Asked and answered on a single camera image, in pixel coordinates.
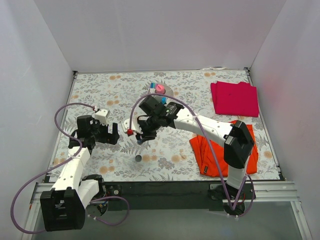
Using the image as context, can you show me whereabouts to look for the black highlighter blue cap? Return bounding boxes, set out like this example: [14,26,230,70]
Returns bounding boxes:
[161,97,167,105]

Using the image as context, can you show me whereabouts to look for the grey round cap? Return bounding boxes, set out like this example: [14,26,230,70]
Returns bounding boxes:
[135,154,142,162]

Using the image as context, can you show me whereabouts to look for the pink capped glue bottle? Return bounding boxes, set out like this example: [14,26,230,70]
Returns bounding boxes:
[155,84,166,94]

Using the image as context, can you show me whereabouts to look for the white round desk organizer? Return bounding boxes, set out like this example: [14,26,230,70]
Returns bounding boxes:
[147,83,174,97]

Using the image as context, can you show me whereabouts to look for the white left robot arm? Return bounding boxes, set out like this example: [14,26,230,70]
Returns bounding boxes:
[40,109,120,232]

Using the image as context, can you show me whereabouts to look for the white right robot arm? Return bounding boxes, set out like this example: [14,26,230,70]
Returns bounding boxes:
[129,93,256,199]

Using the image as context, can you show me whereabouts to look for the orange folded shorts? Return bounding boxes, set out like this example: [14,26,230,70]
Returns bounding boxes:
[189,120,259,178]

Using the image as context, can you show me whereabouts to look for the magenta folded cloth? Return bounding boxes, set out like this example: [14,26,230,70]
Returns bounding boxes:
[210,81,259,118]

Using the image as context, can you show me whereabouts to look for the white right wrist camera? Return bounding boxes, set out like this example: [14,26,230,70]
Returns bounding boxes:
[121,118,143,136]

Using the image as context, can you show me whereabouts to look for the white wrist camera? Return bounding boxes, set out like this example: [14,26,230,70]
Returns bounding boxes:
[121,118,143,136]
[92,109,110,126]

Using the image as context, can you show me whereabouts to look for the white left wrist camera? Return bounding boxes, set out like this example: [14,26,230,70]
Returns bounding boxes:
[92,109,110,126]

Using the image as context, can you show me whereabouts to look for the aluminium frame rail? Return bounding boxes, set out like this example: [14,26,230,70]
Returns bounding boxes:
[22,180,312,240]

